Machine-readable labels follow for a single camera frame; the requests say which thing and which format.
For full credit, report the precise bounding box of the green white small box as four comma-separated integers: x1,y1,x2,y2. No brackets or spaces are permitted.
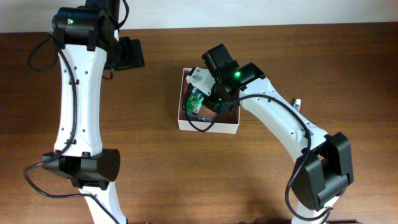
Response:
183,87,205,115

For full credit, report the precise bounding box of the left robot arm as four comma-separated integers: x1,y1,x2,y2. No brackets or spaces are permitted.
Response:
42,1,144,223

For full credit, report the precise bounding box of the right black cable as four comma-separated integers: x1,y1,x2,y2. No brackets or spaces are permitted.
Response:
183,83,333,222

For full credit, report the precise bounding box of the left black cable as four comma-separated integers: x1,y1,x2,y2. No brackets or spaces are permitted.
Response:
23,32,122,224

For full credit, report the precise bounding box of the black cable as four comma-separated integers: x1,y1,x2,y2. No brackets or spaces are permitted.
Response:
183,83,333,222
23,32,122,224

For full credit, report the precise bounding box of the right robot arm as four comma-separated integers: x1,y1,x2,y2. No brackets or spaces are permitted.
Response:
202,44,354,223

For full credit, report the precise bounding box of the blue white toothbrush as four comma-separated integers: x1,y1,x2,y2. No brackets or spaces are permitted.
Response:
182,111,213,123

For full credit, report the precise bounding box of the white cardboard box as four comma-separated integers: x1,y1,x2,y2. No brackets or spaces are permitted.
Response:
177,68,241,134

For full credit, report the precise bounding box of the white teal toothpaste tube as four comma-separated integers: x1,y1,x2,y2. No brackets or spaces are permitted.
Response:
293,98,302,112

